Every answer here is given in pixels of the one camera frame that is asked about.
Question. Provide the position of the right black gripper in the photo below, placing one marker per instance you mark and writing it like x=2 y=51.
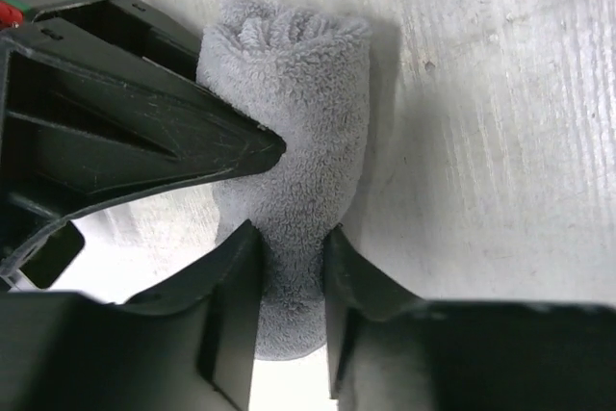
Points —
x=99 y=106

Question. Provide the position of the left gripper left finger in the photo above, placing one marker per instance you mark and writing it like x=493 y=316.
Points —
x=186 y=343

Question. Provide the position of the grey towel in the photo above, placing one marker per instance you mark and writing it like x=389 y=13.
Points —
x=305 y=75

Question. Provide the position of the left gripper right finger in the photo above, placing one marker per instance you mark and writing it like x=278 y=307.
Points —
x=389 y=349

